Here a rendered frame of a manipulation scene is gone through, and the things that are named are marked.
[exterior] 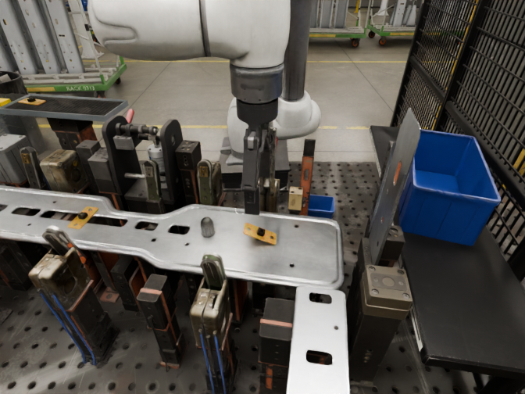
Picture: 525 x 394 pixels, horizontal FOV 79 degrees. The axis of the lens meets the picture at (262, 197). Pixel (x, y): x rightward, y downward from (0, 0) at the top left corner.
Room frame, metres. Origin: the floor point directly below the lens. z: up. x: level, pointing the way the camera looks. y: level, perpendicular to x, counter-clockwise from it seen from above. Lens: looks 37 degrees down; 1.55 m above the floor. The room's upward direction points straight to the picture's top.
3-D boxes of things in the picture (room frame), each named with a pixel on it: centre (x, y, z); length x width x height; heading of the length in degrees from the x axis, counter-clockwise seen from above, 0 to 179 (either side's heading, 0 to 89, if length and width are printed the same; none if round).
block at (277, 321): (0.35, -0.03, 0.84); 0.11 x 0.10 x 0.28; 170
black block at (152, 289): (0.41, 0.23, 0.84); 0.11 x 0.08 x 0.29; 170
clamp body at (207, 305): (0.36, 0.10, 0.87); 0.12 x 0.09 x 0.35; 170
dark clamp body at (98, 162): (0.83, 0.47, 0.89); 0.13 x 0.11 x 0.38; 170
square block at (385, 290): (0.38, -0.24, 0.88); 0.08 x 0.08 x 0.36; 80
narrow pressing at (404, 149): (0.50, -0.25, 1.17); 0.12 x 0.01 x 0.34; 170
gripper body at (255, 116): (0.55, 0.01, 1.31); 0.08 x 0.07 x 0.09; 171
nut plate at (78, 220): (0.63, 0.47, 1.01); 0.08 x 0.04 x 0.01; 170
